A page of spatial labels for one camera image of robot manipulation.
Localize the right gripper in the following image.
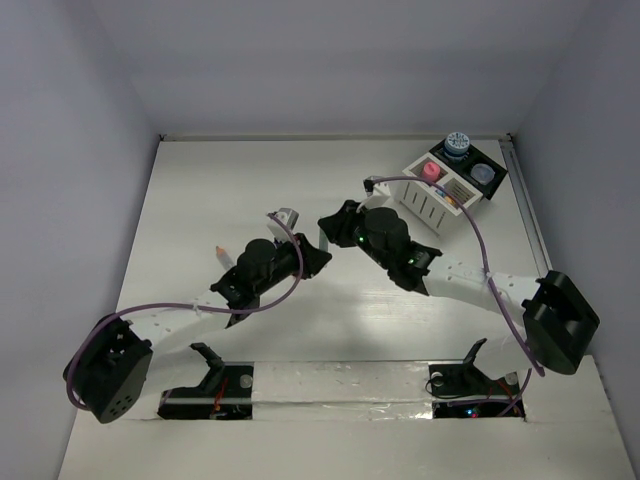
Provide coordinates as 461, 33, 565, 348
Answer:
317, 200, 392, 270

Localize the pink cap bottle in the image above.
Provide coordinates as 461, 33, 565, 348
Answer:
421, 161, 442, 183

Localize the blue lid jar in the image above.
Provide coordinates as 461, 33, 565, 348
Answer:
443, 132, 471, 162

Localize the clear jar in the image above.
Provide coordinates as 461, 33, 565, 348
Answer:
470, 163, 496, 185

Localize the green marker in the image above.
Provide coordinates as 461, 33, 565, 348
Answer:
318, 229, 329, 252

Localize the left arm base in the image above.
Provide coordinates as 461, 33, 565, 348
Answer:
157, 342, 255, 420

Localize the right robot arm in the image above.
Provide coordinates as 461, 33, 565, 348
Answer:
318, 200, 600, 392

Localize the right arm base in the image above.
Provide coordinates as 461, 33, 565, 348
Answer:
425, 339, 526, 419

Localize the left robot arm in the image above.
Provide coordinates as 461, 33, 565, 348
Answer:
63, 233, 332, 424

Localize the black and white organizer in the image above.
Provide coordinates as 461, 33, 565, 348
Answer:
393, 138, 507, 235

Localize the foil tape strip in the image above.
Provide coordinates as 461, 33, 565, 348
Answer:
251, 361, 433, 422

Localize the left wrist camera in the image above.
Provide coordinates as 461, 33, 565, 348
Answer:
267, 208, 299, 241

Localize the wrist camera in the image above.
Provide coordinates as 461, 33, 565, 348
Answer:
267, 208, 299, 241
363, 176, 392, 202

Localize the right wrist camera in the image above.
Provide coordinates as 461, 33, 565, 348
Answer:
363, 176, 392, 202

